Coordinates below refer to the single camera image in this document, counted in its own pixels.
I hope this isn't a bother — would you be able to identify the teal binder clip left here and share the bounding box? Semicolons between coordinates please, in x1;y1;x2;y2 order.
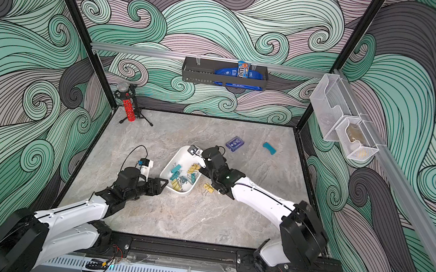
171;164;182;174

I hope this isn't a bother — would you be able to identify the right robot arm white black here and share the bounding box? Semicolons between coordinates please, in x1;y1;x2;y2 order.
192;146;328;268

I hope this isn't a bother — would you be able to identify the white plastic storage box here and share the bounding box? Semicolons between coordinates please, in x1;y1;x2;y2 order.
160;145;204;196

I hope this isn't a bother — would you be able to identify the black vertical frame post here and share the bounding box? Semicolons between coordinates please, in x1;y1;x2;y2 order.
295;0;388;137
64;0;118;111

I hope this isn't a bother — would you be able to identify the clear plastic wall bin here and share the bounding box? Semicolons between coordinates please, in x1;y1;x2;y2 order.
310;73;378;163

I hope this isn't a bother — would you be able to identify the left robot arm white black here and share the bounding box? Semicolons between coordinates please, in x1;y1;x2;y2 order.
0;167;169;272

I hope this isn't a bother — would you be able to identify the teal tape dispenser piece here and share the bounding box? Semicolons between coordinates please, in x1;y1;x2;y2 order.
263;142;277;155

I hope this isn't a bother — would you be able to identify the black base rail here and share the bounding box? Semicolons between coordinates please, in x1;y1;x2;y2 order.
84;232;343;272

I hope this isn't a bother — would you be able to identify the black wall basket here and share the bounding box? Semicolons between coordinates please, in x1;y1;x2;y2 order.
181;57;269;91

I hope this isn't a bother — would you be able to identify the aluminium rail back wall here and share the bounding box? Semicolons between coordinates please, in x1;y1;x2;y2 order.
90;42;327;78

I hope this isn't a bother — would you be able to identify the aluminium rail right wall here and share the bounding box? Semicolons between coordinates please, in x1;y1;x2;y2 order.
334;69;436;269

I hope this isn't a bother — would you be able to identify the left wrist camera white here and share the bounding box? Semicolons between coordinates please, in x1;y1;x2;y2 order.
138;158;154;178

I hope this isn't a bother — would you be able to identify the blue playing card box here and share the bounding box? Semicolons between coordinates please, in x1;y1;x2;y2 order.
225;136;244;152

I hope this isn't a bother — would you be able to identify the blue package in basket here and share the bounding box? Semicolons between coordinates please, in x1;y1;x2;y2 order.
213;61;265;90

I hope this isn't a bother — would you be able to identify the black vertical frame post right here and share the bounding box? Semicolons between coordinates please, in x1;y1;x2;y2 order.
295;0;388;137

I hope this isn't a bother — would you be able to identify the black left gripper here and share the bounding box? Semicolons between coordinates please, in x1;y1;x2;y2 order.
123;174;169;207

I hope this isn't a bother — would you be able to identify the black microphone tripod stand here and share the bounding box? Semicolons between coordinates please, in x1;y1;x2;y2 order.
113;82;154;127

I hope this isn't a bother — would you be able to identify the aluminium rail wall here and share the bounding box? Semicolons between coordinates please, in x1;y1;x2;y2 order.
90;42;327;78
334;69;436;269

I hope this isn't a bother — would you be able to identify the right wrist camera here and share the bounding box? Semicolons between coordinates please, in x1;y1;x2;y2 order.
187;145;201;156

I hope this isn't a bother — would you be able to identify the black vertical frame post left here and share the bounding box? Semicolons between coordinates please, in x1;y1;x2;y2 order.
64;0;118;111

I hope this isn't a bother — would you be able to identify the yellow binder clip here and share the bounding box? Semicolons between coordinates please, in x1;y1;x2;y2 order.
188;164;202;174
202;183;215;196
171;180;182;192

